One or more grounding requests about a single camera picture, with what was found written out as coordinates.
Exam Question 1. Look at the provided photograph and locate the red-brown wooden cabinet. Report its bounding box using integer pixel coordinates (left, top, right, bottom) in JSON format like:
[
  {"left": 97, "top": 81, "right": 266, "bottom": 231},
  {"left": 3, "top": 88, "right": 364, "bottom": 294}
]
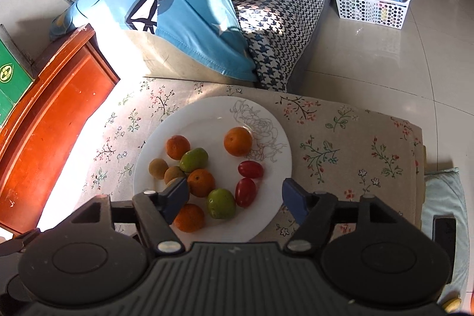
[{"left": 0, "top": 23, "right": 121, "bottom": 237}]

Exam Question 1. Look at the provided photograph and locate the orange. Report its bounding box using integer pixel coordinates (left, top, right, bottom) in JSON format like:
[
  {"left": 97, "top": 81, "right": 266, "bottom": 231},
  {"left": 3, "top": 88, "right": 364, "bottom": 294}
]
[
  {"left": 173, "top": 204, "right": 205, "bottom": 232},
  {"left": 165, "top": 135, "right": 191, "bottom": 160},
  {"left": 223, "top": 127, "right": 253, "bottom": 157},
  {"left": 187, "top": 169, "right": 216, "bottom": 198}
]

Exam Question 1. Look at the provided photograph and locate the green jujube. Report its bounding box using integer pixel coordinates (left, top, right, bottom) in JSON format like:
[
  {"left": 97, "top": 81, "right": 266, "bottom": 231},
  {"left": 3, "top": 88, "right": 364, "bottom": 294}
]
[
  {"left": 206, "top": 188, "right": 236, "bottom": 220},
  {"left": 180, "top": 147, "right": 209, "bottom": 173}
]

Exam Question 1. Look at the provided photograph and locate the green cardboard box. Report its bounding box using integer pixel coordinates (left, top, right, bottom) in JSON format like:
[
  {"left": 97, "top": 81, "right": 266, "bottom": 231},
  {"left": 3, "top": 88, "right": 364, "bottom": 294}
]
[{"left": 0, "top": 38, "right": 35, "bottom": 128}]

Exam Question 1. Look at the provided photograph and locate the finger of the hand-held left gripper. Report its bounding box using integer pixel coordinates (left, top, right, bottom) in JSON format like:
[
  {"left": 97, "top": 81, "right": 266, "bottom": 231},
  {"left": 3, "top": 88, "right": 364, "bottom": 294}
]
[{"left": 0, "top": 229, "right": 41, "bottom": 257}]

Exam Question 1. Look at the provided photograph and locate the floral table cloth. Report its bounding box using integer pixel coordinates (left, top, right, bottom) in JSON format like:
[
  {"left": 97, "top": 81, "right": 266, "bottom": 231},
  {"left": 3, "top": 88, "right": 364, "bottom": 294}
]
[{"left": 37, "top": 77, "right": 425, "bottom": 246}]

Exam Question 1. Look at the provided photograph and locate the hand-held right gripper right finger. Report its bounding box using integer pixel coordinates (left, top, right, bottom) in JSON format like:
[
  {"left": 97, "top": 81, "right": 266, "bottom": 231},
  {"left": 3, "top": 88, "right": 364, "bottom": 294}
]
[{"left": 282, "top": 178, "right": 402, "bottom": 254}]

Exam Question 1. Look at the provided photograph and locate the houndstooth sofa cover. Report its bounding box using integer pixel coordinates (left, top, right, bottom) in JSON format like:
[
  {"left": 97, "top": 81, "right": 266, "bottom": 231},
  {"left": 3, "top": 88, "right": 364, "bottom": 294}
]
[{"left": 218, "top": 0, "right": 345, "bottom": 92}]

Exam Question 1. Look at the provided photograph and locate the black phone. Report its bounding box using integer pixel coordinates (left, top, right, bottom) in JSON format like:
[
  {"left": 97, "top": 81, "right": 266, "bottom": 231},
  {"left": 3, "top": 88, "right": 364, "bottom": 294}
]
[{"left": 433, "top": 217, "right": 457, "bottom": 265}]

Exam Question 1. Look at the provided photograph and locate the small yellow item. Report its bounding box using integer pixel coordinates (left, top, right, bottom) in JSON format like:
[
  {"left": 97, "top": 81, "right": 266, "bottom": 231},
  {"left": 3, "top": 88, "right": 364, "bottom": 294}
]
[{"left": 442, "top": 297, "right": 463, "bottom": 313}]

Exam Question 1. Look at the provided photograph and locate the white plastic basket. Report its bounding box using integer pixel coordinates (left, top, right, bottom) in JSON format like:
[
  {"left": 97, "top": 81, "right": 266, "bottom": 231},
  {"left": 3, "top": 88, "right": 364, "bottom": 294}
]
[{"left": 328, "top": 0, "right": 417, "bottom": 31}]

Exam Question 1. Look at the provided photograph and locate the white plate with flower print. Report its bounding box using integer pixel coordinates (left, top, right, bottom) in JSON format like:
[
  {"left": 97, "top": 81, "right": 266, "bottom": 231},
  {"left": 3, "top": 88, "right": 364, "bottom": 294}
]
[{"left": 133, "top": 96, "right": 293, "bottom": 243}]

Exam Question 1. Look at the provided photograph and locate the blue cloth cover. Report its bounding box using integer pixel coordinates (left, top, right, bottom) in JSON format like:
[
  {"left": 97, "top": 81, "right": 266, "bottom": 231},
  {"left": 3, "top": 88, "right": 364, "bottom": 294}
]
[{"left": 50, "top": 0, "right": 260, "bottom": 83}]

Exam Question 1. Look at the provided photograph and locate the red cherry tomato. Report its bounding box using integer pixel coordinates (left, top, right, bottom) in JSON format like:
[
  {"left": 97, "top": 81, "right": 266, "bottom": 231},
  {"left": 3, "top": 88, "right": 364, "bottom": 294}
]
[
  {"left": 235, "top": 177, "right": 257, "bottom": 208},
  {"left": 237, "top": 161, "right": 265, "bottom": 178}
]

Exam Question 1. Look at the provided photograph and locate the brown longan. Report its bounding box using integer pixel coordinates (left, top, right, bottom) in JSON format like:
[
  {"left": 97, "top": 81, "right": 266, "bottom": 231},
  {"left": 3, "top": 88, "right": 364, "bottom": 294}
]
[
  {"left": 164, "top": 166, "right": 187, "bottom": 187},
  {"left": 148, "top": 158, "right": 170, "bottom": 180}
]

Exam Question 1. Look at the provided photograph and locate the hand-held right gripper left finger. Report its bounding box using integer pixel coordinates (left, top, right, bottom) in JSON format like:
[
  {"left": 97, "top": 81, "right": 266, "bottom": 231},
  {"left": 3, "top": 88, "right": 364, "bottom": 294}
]
[{"left": 72, "top": 177, "right": 190, "bottom": 256}]

